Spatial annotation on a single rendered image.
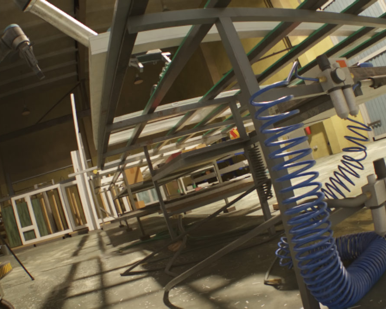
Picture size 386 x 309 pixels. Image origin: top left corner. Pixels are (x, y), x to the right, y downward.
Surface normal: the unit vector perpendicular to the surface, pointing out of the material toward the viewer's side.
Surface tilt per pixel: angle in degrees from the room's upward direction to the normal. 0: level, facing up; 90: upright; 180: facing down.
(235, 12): 90
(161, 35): 90
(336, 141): 90
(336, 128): 90
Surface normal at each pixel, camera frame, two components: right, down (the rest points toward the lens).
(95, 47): 0.31, -0.16
